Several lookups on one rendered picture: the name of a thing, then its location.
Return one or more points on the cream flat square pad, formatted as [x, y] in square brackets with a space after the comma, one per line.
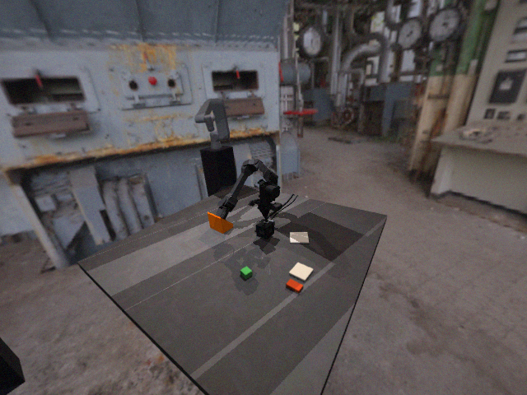
[301, 272]

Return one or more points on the green cube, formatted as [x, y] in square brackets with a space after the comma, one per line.
[246, 273]

